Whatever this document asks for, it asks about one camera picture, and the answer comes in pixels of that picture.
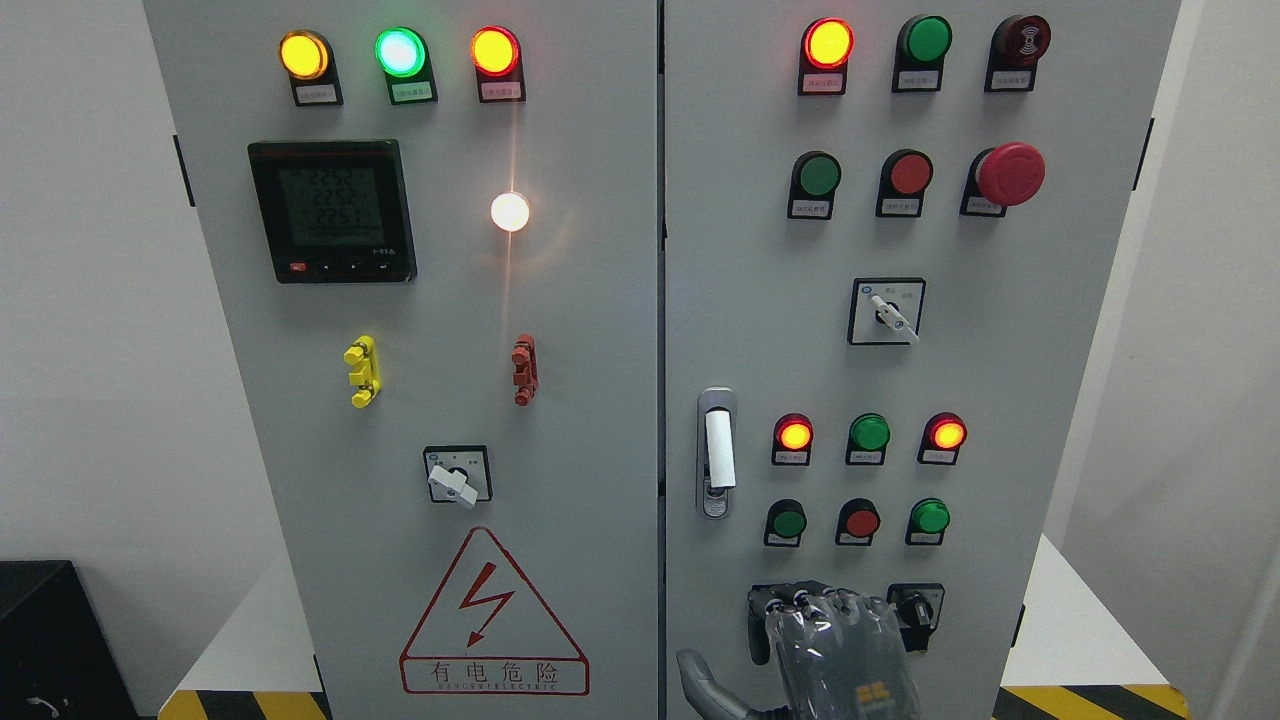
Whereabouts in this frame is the red terminal connector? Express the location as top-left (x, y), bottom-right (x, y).
top-left (509, 333), bottom-right (539, 407)

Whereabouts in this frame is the red lit light middle right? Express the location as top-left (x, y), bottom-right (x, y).
top-left (916, 413), bottom-right (968, 466)

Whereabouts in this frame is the black digital power meter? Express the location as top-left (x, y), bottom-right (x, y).
top-left (247, 138), bottom-right (417, 284)

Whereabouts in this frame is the yellow indicator light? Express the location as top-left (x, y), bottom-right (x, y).
top-left (278, 29), bottom-right (343, 108)

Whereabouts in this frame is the red push button upper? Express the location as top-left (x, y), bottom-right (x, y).
top-left (876, 149), bottom-right (934, 218)

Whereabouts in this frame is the red lit light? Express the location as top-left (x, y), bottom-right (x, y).
top-left (771, 413), bottom-right (813, 466)
top-left (797, 17), bottom-right (856, 96)
top-left (916, 413), bottom-right (968, 466)

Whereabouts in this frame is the red triangle warning sticker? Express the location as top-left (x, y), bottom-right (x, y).
top-left (399, 527), bottom-right (590, 696)

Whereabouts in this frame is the dark red buzzer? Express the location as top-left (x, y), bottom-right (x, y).
top-left (984, 14), bottom-right (1052, 94)

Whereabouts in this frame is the grey right cabinet door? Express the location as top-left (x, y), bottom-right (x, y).
top-left (664, 1), bottom-right (1180, 719)

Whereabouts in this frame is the grey left cabinet door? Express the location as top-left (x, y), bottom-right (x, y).
top-left (143, 1), bottom-right (663, 719)

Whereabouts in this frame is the green push button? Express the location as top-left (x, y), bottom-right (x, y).
top-left (763, 498), bottom-right (808, 548)
top-left (786, 151), bottom-right (842, 222)
top-left (904, 497), bottom-right (952, 547)

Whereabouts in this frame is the yellow terminal connector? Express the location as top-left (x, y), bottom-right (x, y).
top-left (343, 334), bottom-right (381, 409)

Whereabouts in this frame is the white platform with hazard stripes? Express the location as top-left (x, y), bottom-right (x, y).
top-left (159, 539), bottom-right (1190, 719)

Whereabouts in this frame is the red push button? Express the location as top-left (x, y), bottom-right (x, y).
top-left (876, 149), bottom-right (934, 218)
top-left (835, 498), bottom-right (881, 547)

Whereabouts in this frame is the green lit indicator light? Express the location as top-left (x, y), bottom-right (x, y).
top-left (374, 26), bottom-right (438, 105)

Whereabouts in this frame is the black knob selector switch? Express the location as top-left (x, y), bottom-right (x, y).
top-left (886, 583), bottom-right (945, 653)

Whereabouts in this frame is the green push button upper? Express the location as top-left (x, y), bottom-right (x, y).
top-left (786, 151), bottom-right (842, 222)

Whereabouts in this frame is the green push button lower left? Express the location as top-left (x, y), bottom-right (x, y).
top-left (763, 498), bottom-right (808, 548)

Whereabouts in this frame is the red lit light middle left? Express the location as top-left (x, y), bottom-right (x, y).
top-left (771, 413), bottom-right (813, 466)

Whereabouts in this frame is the grey cabinet door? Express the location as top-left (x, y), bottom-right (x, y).
top-left (664, 1), bottom-right (1180, 719)
top-left (143, 1), bottom-right (663, 719)

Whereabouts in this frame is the silver door handle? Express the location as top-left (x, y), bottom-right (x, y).
top-left (696, 387), bottom-right (737, 520)

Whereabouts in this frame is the red-orange indicator light left door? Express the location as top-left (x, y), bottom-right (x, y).
top-left (470, 26), bottom-right (526, 102)

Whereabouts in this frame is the red push button lower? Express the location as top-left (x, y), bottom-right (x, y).
top-left (835, 498), bottom-right (881, 547)

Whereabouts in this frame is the black box on floor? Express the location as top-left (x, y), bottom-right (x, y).
top-left (1, 560), bottom-right (137, 719)

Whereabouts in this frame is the left door rotary switch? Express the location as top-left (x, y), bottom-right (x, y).
top-left (422, 445), bottom-right (492, 509)

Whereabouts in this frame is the red lit light top right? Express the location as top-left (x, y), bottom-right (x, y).
top-left (797, 17), bottom-right (856, 96)

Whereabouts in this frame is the white lit indicator light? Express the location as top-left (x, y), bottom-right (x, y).
top-left (490, 191), bottom-right (531, 233)

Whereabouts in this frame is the green push button lower right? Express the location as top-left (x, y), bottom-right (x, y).
top-left (904, 497), bottom-right (952, 547)

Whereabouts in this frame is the white handle selector switch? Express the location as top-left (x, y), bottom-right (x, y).
top-left (847, 277), bottom-right (925, 345)

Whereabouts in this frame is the green light top right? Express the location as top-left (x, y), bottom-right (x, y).
top-left (892, 15), bottom-right (954, 94)

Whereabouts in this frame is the green light middle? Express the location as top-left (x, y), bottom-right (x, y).
top-left (845, 413), bottom-right (891, 466)

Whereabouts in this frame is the red emergency stop button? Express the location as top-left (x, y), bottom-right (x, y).
top-left (959, 142), bottom-right (1046, 218)

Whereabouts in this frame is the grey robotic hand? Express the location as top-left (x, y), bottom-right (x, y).
top-left (677, 582), bottom-right (922, 719)

